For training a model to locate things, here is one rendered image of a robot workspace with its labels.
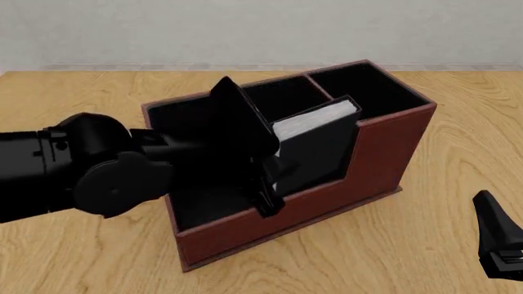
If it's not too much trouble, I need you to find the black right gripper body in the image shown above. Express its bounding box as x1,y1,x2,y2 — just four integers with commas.
476,241,523,281

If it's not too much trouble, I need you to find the black book with white pages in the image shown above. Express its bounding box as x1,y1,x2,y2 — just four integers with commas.
270,96,364,197

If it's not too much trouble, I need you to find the red-brown desk caddy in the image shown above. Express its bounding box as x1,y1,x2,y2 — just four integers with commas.
141,59,438,274

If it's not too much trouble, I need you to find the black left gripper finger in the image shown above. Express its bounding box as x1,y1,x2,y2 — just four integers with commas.
261,156,302,185
208,75,282,158

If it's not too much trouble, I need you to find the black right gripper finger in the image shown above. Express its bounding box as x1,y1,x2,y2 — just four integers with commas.
472,189,523,247

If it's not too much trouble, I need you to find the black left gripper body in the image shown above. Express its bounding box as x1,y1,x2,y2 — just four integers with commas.
250,180,286,218

